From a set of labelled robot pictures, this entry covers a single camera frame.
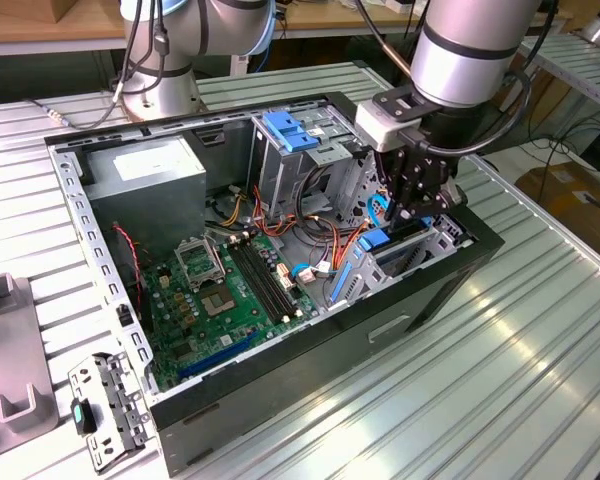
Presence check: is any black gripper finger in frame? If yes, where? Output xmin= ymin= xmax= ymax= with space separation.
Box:
xmin=379 ymin=148 xmax=411 ymax=224
xmin=403 ymin=183 xmax=470 ymax=225

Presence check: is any blue data wire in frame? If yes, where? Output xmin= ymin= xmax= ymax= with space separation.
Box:
xmin=365 ymin=192 xmax=392 ymax=229

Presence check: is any metal disk bay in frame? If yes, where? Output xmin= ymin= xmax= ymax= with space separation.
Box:
xmin=323 ymin=212 xmax=474 ymax=311

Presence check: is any blue drive cage latch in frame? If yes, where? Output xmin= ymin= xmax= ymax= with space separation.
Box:
xmin=262 ymin=110 xmax=322 ymax=155

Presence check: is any metal optical drive cage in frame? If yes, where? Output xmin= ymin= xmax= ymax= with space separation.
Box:
xmin=247 ymin=107 xmax=372 ymax=221

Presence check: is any large brown cardboard box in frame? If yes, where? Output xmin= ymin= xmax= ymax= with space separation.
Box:
xmin=514 ymin=162 xmax=600 ymax=256

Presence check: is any black RAM slot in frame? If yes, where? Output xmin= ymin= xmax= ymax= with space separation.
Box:
xmin=228 ymin=241 xmax=280 ymax=325
xmin=248 ymin=235 xmax=301 ymax=317
xmin=241 ymin=237 xmax=293 ymax=320
xmin=234 ymin=239 xmax=286 ymax=323

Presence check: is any wooden desk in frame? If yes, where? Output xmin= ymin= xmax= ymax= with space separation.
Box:
xmin=0 ymin=0 xmax=574 ymax=57

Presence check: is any metal slat side table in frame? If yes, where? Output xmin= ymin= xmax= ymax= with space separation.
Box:
xmin=509 ymin=29 xmax=600 ymax=146

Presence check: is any CPU socket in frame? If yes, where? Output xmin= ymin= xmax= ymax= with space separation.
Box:
xmin=199 ymin=287 xmax=239 ymax=319

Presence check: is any black open PC case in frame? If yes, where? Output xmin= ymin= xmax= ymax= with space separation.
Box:
xmin=43 ymin=89 xmax=505 ymax=479

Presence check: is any metal socket cover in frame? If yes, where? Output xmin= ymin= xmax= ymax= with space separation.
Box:
xmin=173 ymin=234 xmax=228 ymax=291

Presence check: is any green motherboard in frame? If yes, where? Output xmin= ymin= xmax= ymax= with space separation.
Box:
xmin=139 ymin=232 xmax=321 ymax=394

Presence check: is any blue expansion slot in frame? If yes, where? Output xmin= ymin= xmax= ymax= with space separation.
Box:
xmin=177 ymin=329 xmax=259 ymax=382

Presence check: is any grey power supply unit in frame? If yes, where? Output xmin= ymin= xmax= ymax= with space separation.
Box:
xmin=82 ymin=134 xmax=209 ymax=257

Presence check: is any black case fan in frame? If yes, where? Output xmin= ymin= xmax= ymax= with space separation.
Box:
xmin=108 ymin=223 xmax=151 ymax=334

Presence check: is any blue-tipped black latch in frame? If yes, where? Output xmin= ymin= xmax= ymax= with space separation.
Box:
xmin=69 ymin=397 xmax=99 ymax=436

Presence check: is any grey parts rack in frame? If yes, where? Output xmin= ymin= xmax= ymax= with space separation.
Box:
xmin=0 ymin=272 xmax=62 ymax=452

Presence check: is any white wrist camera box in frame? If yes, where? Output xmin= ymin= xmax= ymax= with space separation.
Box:
xmin=353 ymin=99 xmax=424 ymax=152

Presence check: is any orange power wire bundle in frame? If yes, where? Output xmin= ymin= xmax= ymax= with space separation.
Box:
xmin=219 ymin=184 xmax=369 ymax=274

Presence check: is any blue wire with white plug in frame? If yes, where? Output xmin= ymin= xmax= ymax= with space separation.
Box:
xmin=290 ymin=262 xmax=337 ymax=285

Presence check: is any red black twisted wire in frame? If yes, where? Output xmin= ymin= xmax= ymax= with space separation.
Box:
xmin=111 ymin=223 xmax=145 ymax=307

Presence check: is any brown square base plate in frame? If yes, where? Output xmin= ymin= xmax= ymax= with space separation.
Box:
xmin=111 ymin=82 xmax=209 ymax=124

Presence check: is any metal slot bracket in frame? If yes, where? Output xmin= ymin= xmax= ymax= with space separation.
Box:
xmin=67 ymin=349 xmax=152 ymax=476

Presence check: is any black cable with metal connector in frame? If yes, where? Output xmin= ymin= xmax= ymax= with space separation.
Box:
xmin=23 ymin=0 xmax=171 ymax=131

